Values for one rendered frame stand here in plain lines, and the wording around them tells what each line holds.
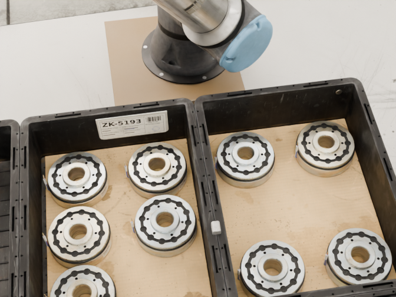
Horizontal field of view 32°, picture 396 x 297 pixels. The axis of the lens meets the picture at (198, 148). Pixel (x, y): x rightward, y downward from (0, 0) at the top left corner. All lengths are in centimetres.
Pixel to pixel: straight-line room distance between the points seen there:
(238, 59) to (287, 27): 44
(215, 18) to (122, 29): 40
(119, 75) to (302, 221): 49
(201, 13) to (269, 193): 33
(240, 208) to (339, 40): 59
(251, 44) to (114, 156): 32
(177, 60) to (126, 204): 34
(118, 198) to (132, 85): 28
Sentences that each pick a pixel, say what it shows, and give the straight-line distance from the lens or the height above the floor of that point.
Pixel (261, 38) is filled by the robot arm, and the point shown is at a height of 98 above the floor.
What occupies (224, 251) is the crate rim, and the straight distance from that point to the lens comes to 106.
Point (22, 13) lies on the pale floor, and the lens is 280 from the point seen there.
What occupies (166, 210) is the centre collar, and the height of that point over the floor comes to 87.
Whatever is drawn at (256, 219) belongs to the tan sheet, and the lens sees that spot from 120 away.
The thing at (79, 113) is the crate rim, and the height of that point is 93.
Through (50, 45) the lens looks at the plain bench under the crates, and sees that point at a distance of 166.
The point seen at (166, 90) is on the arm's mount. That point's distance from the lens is 140.
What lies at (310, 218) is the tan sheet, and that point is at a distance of 121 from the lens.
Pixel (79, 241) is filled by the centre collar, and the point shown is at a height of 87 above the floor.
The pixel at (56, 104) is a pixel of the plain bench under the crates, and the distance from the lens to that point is 154.
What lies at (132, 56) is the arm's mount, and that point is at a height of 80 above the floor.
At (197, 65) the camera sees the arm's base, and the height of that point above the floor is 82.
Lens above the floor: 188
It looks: 55 degrees down
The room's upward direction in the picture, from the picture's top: 2 degrees counter-clockwise
